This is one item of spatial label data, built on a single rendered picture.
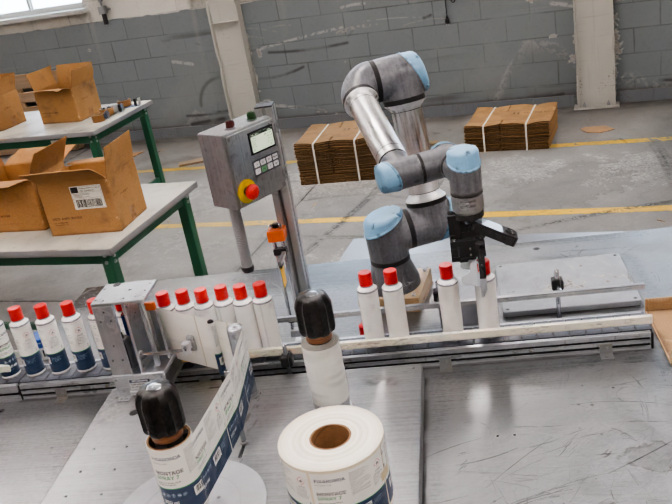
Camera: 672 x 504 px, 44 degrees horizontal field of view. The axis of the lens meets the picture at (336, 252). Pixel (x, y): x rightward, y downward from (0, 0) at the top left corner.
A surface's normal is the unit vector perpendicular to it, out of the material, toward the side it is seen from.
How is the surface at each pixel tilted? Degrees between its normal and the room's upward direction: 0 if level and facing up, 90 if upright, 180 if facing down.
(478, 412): 0
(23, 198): 90
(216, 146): 90
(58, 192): 91
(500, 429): 0
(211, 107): 90
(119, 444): 0
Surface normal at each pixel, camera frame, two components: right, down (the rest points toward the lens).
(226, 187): -0.65, 0.40
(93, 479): -0.16, -0.90
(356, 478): 0.39, 0.31
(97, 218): -0.23, 0.41
